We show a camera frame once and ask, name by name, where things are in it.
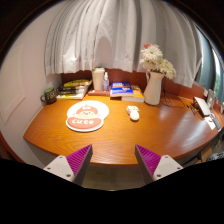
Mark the blue book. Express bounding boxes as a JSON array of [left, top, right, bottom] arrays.
[[109, 81, 134, 98]]

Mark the cream lidded tumbler cup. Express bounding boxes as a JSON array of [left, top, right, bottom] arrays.
[[91, 67, 106, 91]]

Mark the white flower bouquet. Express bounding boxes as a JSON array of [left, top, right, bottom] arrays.
[[139, 42, 177, 80]]

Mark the glass window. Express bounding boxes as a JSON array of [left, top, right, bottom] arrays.
[[195, 29, 224, 104]]

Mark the white rabbit-shaped computer mouse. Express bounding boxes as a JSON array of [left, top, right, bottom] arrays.
[[125, 105, 141, 122]]

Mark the clear spray bottle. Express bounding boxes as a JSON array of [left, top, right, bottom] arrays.
[[102, 71, 110, 93]]

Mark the red-brown book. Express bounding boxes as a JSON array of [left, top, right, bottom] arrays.
[[87, 88, 111, 97]]

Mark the white flat device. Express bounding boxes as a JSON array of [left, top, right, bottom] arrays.
[[193, 96, 212, 117]]

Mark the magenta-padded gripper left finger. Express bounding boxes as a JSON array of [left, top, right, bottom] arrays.
[[43, 144, 94, 187]]

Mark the white ceramic jug vase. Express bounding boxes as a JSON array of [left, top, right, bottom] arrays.
[[143, 70, 165, 107]]

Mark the dark mug with green inside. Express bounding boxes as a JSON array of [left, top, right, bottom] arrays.
[[40, 87, 58, 105]]

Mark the round cartoon-print mouse pad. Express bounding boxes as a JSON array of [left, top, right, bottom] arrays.
[[65, 99, 110, 133]]

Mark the orange book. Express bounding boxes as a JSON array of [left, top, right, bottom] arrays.
[[121, 84, 146, 103]]

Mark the white pleated curtain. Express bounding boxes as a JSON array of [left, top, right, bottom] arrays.
[[44, 0, 204, 88]]

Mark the black cable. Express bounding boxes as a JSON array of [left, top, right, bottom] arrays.
[[161, 78, 188, 108]]

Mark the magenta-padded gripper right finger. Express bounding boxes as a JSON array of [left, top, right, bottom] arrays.
[[134, 144, 184, 185]]

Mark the yellow and white book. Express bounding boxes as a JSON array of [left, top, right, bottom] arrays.
[[56, 92, 87, 101]]

